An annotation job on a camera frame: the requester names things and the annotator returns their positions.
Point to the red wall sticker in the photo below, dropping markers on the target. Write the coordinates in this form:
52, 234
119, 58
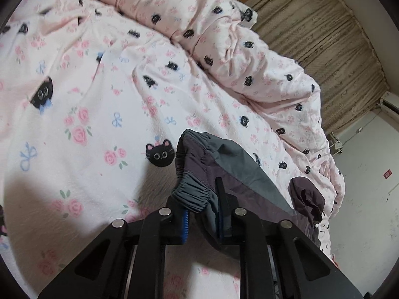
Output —
388, 174

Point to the white air conditioner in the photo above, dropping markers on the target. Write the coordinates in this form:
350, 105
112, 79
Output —
389, 104

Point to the grey and purple jacket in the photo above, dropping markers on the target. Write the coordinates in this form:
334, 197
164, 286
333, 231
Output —
237, 168

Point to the pink cat print duvet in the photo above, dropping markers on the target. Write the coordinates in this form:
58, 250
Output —
237, 53

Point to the pink cat print bedsheet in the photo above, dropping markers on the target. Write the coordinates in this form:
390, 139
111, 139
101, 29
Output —
93, 99

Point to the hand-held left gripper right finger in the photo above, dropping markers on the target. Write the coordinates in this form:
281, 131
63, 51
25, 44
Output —
222, 225

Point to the beige curtain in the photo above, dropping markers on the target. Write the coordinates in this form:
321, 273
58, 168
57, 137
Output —
327, 46

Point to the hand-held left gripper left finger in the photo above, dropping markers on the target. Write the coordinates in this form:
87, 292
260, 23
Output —
184, 228

